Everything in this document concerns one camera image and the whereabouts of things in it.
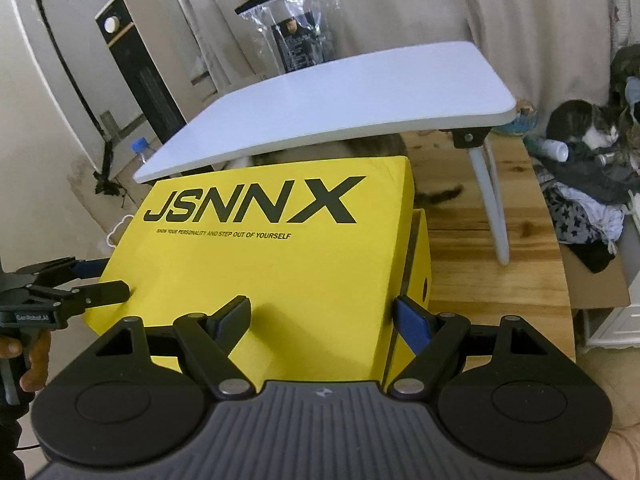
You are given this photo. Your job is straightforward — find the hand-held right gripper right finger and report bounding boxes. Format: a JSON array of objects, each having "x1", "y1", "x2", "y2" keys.
[{"x1": 387, "y1": 296, "x2": 552, "y2": 402}]

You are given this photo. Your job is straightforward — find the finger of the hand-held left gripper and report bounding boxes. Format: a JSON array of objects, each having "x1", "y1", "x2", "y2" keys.
[
  {"x1": 14, "y1": 256, "x2": 109, "y2": 282},
  {"x1": 27, "y1": 280, "x2": 132, "y2": 312}
]

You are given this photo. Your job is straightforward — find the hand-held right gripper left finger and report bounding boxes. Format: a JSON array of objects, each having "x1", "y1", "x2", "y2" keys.
[{"x1": 95, "y1": 295, "x2": 257, "y2": 402}]

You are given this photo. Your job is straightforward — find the yellow shoe box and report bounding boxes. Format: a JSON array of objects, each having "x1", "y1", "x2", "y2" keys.
[{"x1": 84, "y1": 156, "x2": 433, "y2": 396}]

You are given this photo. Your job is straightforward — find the person's left hand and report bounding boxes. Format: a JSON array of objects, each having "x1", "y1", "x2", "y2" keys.
[{"x1": 0, "y1": 332, "x2": 54, "y2": 392}]

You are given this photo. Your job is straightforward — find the wooden desk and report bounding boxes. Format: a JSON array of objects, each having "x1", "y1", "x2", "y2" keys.
[{"x1": 400, "y1": 129, "x2": 577, "y2": 363}]

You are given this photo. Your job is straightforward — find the star print cloth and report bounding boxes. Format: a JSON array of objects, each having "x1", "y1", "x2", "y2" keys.
[{"x1": 545, "y1": 195, "x2": 608, "y2": 247}]

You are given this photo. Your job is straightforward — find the cardboard box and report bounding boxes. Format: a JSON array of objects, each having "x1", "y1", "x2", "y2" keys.
[{"x1": 559, "y1": 242, "x2": 632, "y2": 312}]

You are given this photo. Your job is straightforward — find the black cloth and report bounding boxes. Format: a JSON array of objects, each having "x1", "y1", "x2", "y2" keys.
[{"x1": 570, "y1": 240, "x2": 617, "y2": 275}]

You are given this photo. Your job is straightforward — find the white nightstand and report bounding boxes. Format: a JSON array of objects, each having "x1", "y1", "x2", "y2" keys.
[{"x1": 584, "y1": 296, "x2": 640, "y2": 362}]

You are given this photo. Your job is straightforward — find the black tower heater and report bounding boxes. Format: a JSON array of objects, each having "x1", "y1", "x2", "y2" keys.
[{"x1": 94, "y1": 0, "x2": 189, "y2": 137}]

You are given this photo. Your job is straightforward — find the white and teal tube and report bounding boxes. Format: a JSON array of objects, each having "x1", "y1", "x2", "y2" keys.
[{"x1": 529, "y1": 137, "x2": 570, "y2": 162}]

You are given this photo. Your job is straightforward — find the dark grey jeans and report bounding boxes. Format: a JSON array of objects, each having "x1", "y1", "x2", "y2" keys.
[{"x1": 534, "y1": 142, "x2": 640, "y2": 207}]

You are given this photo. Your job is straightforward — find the glass ashtray with blue beads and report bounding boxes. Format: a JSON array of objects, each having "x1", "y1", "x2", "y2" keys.
[{"x1": 499, "y1": 102, "x2": 537, "y2": 137}]

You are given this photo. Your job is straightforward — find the white folding lap table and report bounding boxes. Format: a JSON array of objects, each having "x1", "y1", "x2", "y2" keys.
[{"x1": 133, "y1": 40, "x2": 517, "y2": 267}]

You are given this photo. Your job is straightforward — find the grey and white kitten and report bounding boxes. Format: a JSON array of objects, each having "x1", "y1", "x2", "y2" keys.
[{"x1": 546, "y1": 99, "x2": 624, "y2": 152}]

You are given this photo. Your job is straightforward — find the clear bag with black label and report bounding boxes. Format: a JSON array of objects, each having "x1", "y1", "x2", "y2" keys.
[{"x1": 234, "y1": 0, "x2": 344, "y2": 80}]

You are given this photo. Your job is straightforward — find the beige curtain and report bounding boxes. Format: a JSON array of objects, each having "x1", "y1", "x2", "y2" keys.
[{"x1": 165, "y1": 0, "x2": 613, "y2": 126}]

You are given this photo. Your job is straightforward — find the camouflage garment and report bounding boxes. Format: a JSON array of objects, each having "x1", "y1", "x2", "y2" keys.
[{"x1": 609, "y1": 42, "x2": 640, "y2": 111}]

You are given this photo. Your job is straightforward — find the bear print blanket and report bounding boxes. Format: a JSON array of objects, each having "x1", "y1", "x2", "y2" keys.
[{"x1": 602, "y1": 0, "x2": 640, "y2": 56}]

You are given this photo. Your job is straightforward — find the white cord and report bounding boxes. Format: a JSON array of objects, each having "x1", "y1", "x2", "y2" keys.
[{"x1": 105, "y1": 213, "x2": 137, "y2": 250}]

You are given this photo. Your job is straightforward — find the black wall cable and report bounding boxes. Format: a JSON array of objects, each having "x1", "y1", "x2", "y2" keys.
[{"x1": 26, "y1": 0, "x2": 132, "y2": 207}]

